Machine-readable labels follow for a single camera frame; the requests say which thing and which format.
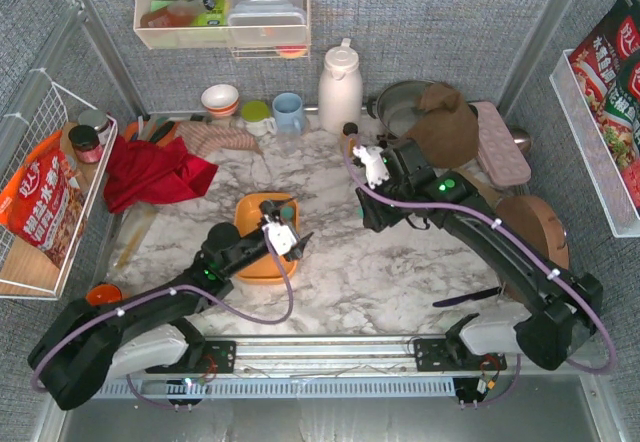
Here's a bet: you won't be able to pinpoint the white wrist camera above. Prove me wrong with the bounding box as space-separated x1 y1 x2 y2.
261 215 298 256
352 146 389 189

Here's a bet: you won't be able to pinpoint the orange plastic storage basket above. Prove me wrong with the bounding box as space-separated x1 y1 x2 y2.
233 192 300 285

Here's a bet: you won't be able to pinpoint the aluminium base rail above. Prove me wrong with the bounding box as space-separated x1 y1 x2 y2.
54 334 601 376

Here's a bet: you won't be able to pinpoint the white orange striped bowl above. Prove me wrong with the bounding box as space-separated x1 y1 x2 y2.
201 84 239 117

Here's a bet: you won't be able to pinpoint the orange round lid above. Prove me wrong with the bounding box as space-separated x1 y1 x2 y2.
85 283 123 306

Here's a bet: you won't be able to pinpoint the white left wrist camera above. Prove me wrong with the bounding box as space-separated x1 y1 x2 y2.
261 215 298 256

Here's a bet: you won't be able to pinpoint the green capsule number 3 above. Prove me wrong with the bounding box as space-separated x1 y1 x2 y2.
280 205 295 220

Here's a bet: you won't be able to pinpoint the white side wall rack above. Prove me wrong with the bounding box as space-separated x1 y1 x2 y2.
549 49 639 238

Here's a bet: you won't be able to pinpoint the orange snack bag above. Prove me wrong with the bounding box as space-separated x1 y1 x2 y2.
1 131 84 268

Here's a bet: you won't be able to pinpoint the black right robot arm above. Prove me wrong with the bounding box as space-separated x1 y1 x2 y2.
345 139 611 370

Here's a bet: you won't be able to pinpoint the cream wall rack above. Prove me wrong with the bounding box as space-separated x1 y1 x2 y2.
133 0 312 59

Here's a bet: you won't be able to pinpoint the clear plastic food containers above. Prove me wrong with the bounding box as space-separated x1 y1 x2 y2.
227 0 307 46

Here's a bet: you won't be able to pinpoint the blue mug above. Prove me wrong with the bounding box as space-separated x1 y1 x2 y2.
272 92 307 134

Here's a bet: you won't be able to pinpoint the steel pot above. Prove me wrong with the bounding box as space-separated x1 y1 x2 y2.
366 80 433 138

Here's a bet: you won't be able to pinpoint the red noodle package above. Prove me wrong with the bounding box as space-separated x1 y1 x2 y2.
568 0 639 206

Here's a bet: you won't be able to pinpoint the red jam jar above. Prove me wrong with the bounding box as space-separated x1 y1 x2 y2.
68 125 103 164

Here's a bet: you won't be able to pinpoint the yellow bottle black cap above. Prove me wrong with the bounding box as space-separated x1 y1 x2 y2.
340 122 359 154

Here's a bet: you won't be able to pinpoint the brown cloth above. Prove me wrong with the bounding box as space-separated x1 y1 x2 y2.
403 83 479 169

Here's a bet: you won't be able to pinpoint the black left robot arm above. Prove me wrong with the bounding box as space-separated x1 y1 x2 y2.
27 199 309 410

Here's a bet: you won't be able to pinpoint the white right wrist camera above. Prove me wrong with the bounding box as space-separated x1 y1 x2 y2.
352 146 389 189

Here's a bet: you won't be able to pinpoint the white wire wall basket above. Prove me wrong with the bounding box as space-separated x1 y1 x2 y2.
1 69 118 300

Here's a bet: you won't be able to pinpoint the striped pink cloth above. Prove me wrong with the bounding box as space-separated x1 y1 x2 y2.
175 121 262 158

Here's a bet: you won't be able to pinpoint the red cloth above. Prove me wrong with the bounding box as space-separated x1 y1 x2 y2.
104 136 218 214

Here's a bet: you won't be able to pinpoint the round wooden board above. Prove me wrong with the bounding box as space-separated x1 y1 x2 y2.
496 195 570 269

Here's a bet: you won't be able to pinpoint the white thermos jug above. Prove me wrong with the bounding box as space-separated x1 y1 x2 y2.
318 38 363 134

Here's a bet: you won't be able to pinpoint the pink ice cube tray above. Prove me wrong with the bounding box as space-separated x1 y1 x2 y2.
470 101 531 187

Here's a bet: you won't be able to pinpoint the green lidded cup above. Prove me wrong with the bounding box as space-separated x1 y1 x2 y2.
240 100 277 137

